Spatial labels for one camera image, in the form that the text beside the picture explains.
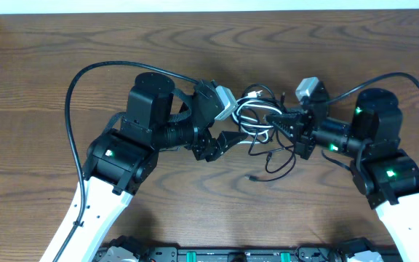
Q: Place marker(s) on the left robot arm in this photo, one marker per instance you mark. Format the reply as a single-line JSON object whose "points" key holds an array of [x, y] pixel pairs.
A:
{"points": [[158, 117]]}

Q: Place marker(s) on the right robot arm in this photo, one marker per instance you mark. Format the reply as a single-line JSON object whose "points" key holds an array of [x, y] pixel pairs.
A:
{"points": [[381, 171]]}

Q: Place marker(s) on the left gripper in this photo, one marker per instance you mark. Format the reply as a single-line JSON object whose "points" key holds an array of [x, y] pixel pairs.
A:
{"points": [[202, 144]]}

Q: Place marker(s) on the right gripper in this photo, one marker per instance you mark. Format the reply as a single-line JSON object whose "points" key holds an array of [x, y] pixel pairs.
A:
{"points": [[303, 126]]}

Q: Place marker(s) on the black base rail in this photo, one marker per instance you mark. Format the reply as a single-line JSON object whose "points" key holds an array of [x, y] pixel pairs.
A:
{"points": [[361, 249]]}

